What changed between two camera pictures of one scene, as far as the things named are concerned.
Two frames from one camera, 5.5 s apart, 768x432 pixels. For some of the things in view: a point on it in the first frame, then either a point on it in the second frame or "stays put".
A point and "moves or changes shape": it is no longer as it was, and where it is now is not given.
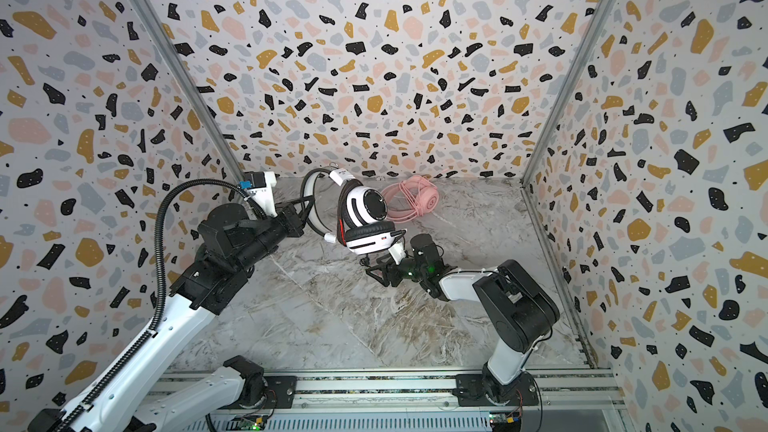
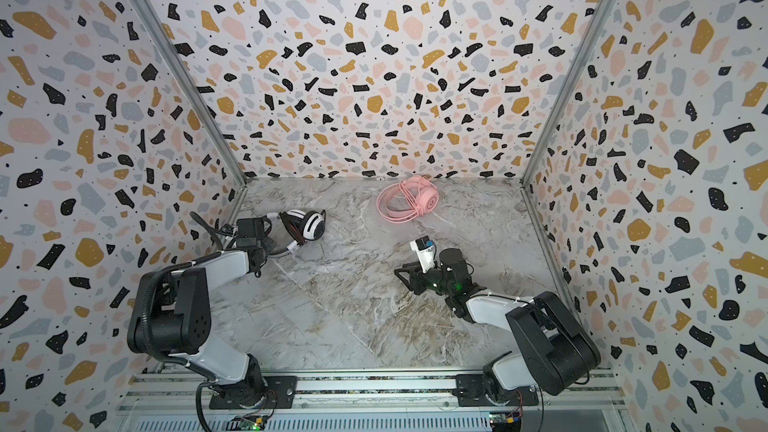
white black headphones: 362,225 moves or changes shape
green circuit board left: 248,423 stays put
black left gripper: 290,218 -> 262,242
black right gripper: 395,270 -> 423,277
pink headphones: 409,198 stays put
